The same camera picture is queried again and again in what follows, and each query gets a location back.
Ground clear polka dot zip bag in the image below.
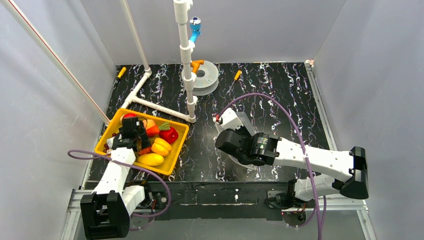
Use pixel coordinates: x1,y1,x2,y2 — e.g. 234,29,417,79
215,112,257,170

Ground yellow toy mango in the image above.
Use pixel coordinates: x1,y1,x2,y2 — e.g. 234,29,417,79
137,153,165,167

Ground toy peach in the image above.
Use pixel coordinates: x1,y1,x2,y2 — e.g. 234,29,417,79
142,119,156,130

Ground red toy apple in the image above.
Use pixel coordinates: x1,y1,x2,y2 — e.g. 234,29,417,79
121,113,138,120

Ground blue overhead camera mount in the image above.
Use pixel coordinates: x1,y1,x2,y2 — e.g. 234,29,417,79
189,16,202,43

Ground grey filament spool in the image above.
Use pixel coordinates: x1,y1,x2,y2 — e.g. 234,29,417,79
192,60,220,96

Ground white pvc pipe stand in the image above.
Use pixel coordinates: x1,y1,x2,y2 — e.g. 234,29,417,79
119,0,197,123

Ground purple toy grapes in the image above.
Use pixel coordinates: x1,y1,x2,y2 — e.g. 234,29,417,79
103,133,117,154

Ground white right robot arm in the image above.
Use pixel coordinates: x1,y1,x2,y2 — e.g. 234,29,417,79
215,128,369,202

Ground yellow toy bell pepper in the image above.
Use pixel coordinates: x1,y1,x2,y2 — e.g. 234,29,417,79
151,137,172,157

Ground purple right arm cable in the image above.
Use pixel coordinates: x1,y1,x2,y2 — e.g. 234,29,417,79
215,93,327,240

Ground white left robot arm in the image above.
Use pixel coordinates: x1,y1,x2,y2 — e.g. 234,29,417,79
80,113,147,240

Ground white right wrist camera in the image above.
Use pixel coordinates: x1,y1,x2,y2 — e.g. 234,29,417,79
213,108,244,133

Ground aluminium frame rail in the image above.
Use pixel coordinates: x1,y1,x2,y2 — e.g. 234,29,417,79
61,61,379,240

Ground yellow screwdriver right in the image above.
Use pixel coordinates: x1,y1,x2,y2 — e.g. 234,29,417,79
228,70,242,93

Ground orange clamp handle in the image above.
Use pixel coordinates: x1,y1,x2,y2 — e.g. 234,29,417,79
190,59,205,74

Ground orange toy carrot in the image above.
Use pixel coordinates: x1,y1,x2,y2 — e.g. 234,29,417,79
138,122,171,155

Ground red toy bell pepper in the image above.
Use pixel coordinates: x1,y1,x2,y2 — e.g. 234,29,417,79
159,126,179,144

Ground yellow plastic tray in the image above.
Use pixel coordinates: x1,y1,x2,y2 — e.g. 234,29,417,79
94,108,189,176

